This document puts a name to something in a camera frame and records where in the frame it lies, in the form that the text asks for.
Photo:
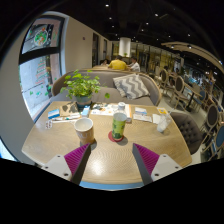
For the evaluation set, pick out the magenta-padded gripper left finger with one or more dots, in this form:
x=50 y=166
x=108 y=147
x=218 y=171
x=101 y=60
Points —
x=77 y=158

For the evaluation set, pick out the small blue white card box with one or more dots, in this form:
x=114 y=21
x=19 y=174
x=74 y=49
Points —
x=140 y=110

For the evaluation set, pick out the group of dining chairs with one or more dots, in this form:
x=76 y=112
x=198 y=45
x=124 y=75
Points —
x=211 y=116

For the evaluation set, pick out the dark grey tufted armchair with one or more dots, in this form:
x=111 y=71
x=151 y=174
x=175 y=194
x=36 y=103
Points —
x=186 y=130

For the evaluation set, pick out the colourful window poster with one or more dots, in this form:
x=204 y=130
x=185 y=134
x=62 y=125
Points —
x=41 y=35

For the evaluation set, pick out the silver blister pack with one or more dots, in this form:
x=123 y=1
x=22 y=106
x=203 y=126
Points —
x=48 y=124

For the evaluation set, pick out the white pen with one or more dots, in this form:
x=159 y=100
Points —
x=66 y=118

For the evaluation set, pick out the group of ceiling spotlights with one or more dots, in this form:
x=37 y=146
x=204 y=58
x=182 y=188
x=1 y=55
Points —
x=156 y=14

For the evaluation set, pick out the white paper napkin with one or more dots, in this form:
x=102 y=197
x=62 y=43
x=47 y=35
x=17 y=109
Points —
x=155 y=118

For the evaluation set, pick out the grey curved sofa bench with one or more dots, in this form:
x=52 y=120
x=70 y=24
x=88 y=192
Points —
x=106 y=80

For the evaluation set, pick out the clear plastic cup with straw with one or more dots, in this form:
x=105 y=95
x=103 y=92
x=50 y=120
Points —
x=163 y=124

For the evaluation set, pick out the white packet strip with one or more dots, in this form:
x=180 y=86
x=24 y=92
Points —
x=142 y=117

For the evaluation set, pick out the small yellow card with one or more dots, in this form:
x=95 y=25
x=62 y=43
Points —
x=162 y=111

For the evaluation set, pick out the grey white chevron pillow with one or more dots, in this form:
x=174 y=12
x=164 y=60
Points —
x=131 y=86

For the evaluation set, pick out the light blue tissue box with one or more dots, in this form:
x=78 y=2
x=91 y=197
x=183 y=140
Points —
x=85 y=111

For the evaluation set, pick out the brown paper cup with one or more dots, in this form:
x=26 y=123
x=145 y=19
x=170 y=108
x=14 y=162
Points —
x=85 y=133

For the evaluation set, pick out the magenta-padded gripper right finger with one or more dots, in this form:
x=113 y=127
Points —
x=146 y=158

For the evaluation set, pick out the green-labelled clear drink bottle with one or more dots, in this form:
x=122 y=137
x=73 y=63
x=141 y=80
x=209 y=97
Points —
x=119 y=126

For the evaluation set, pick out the flat round red coaster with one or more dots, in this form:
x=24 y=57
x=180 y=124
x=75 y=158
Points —
x=110 y=137

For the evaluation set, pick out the green potted plant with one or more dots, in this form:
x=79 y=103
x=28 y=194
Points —
x=81 y=86

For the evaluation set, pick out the person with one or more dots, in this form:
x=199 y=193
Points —
x=135 y=66
x=117 y=64

